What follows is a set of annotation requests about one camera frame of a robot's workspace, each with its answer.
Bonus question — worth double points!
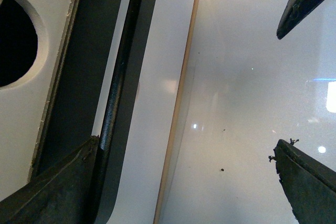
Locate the wooden drawer cabinet frame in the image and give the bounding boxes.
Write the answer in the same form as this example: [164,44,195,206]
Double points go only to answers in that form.
[153,0,200,223]

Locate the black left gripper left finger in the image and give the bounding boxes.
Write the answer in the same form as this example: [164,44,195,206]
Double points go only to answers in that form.
[0,0,131,224]

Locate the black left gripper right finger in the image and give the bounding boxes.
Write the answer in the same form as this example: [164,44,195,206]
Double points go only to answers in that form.
[269,0,335,223]

